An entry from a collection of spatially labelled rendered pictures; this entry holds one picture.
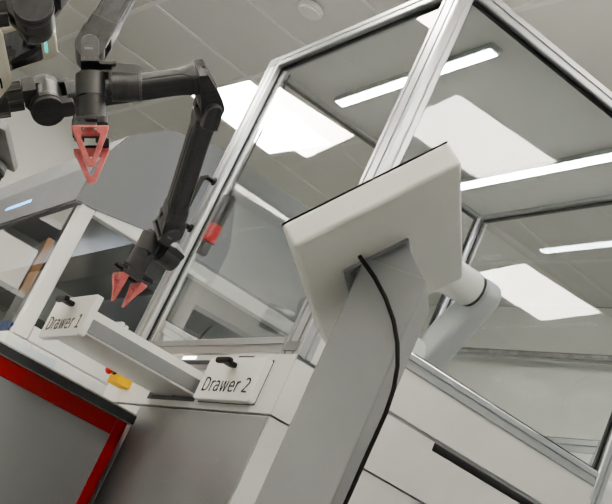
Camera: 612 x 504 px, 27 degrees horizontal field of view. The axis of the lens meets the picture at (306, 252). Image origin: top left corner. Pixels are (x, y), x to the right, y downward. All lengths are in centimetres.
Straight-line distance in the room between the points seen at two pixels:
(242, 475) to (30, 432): 71
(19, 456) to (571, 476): 136
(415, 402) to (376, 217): 90
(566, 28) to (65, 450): 250
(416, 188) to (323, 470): 49
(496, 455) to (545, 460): 15
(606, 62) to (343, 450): 299
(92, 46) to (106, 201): 162
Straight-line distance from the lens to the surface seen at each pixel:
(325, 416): 213
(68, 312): 312
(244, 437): 277
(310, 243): 206
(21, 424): 320
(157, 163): 412
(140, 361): 304
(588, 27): 471
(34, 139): 758
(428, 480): 295
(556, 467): 319
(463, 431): 300
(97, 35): 247
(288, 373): 274
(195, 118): 301
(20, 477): 321
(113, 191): 404
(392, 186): 207
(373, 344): 216
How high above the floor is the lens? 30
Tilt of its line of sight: 18 degrees up
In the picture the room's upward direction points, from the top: 25 degrees clockwise
